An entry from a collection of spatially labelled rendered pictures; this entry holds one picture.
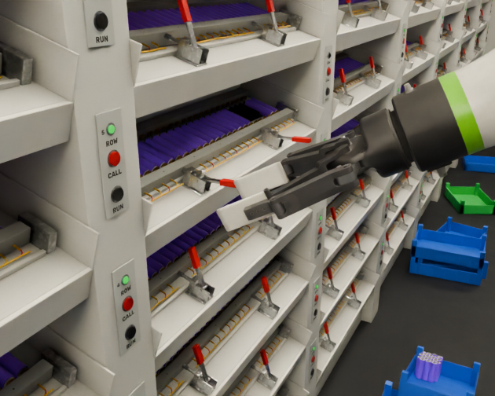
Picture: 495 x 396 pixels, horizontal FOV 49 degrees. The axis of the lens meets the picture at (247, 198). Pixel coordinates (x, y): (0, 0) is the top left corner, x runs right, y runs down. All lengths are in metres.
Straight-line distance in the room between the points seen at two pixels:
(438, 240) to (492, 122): 2.15
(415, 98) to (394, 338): 1.61
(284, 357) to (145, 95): 0.89
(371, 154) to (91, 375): 0.44
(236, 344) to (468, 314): 1.42
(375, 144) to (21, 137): 0.36
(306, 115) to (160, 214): 0.55
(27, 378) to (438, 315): 1.83
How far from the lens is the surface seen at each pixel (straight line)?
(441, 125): 0.61
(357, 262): 1.87
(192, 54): 0.78
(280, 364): 1.39
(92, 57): 0.60
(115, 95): 0.63
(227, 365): 1.09
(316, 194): 0.60
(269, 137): 1.05
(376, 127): 0.63
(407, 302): 2.38
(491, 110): 0.61
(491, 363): 2.16
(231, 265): 1.01
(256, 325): 1.19
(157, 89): 0.70
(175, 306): 0.90
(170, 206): 0.79
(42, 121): 0.57
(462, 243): 2.74
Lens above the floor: 1.24
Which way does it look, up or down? 22 degrees down
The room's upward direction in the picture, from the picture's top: straight up
